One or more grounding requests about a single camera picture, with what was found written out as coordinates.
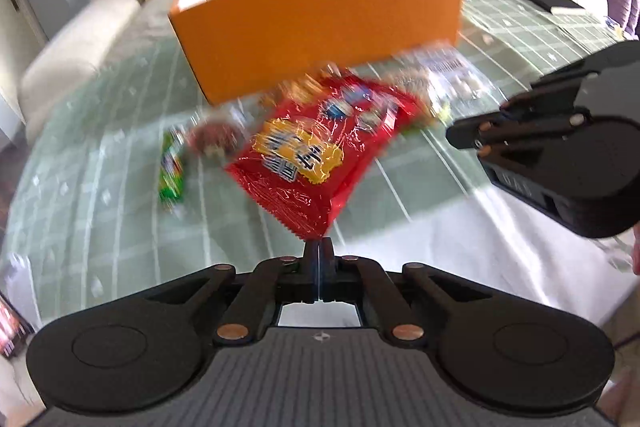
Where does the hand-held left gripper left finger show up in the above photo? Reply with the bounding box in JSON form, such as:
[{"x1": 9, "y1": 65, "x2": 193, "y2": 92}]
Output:
[{"x1": 140, "y1": 241, "x2": 319, "y2": 344}]

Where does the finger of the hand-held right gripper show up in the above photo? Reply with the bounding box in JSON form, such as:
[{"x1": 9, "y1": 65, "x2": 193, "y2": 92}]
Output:
[
  {"x1": 475, "y1": 127, "x2": 583, "y2": 165},
  {"x1": 446, "y1": 102, "x2": 589, "y2": 148}
]

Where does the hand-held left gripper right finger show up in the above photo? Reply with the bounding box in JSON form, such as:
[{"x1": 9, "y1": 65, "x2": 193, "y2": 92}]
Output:
[{"x1": 319, "y1": 241, "x2": 501, "y2": 343}]

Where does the clear brown snack packet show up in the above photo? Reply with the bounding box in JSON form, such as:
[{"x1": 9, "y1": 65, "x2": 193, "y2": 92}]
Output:
[{"x1": 390, "y1": 67, "x2": 451, "y2": 128}]

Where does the red snack bag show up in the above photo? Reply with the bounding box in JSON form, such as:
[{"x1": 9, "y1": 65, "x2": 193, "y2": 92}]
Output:
[{"x1": 225, "y1": 74, "x2": 426, "y2": 242}]

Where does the dark red snack packet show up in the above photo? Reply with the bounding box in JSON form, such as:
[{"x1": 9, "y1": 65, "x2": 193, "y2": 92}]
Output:
[{"x1": 187, "y1": 119, "x2": 246, "y2": 162}]

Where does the green candy packet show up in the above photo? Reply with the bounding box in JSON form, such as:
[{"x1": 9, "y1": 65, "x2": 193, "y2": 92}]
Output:
[{"x1": 159, "y1": 129, "x2": 188, "y2": 208}]

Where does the orange striped snack packet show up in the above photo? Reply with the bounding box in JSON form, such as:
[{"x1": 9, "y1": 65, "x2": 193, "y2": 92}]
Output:
[{"x1": 260, "y1": 63, "x2": 353, "y2": 108}]

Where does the orange cardboard box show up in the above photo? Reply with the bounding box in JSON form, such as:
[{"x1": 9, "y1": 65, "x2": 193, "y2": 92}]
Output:
[{"x1": 168, "y1": 0, "x2": 466, "y2": 106}]

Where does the green checked tablecloth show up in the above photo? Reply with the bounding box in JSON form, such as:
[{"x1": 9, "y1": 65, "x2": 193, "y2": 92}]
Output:
[{"x1": 0, "y1": 0, "x2": 640, "y2": 333}]

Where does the smartphone with lit screen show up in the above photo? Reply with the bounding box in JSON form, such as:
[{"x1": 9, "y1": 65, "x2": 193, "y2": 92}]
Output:
[{"x1": 0, "y1": 292, "x2": 36, "y2": 358}]

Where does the beige sofa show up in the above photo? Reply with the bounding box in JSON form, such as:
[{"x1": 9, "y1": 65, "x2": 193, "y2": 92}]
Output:
[{"x1": 17, "y1": 0, "x2": 608, "y2": 142}]

